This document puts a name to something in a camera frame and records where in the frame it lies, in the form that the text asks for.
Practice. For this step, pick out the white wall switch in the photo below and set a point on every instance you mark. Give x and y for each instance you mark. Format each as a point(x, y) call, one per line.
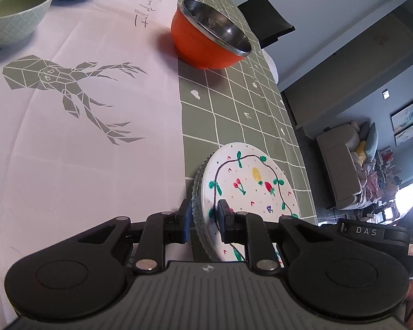
point(385, 94)

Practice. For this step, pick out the white towel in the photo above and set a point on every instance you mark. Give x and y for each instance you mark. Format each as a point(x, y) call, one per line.
point(272, 67)

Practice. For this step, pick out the orange steel bowl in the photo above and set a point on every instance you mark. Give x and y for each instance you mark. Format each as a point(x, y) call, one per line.
point(192, 41)

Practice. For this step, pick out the beige sofa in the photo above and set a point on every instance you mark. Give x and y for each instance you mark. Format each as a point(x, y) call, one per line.
point(337, 158)

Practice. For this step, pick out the black chair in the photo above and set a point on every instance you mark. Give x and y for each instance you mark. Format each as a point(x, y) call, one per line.
point(265, 17)

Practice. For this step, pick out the framed wall picture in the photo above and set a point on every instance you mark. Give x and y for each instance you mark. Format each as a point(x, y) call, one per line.
point(409, 110)
point(409, 134)

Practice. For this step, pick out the yellow cushion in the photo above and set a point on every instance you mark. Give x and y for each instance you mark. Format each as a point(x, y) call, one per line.
point(360, 149)

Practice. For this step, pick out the white painted plate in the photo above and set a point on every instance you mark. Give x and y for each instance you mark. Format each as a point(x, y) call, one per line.
point(247, 168)

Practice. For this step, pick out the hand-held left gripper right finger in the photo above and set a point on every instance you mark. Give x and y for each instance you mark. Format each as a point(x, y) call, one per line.
point(223, 220)

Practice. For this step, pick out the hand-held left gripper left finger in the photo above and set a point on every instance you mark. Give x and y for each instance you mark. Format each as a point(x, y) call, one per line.
point(184, 220)

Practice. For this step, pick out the clear glass plate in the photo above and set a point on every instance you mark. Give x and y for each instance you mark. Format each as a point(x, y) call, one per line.
point(197, 185)
point(206, 244)

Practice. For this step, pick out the green ceramic bowl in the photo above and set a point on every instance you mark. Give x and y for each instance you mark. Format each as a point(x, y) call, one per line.
point(13, 24)

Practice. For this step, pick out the teal cushion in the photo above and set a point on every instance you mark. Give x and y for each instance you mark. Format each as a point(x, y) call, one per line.
point(372, 139)

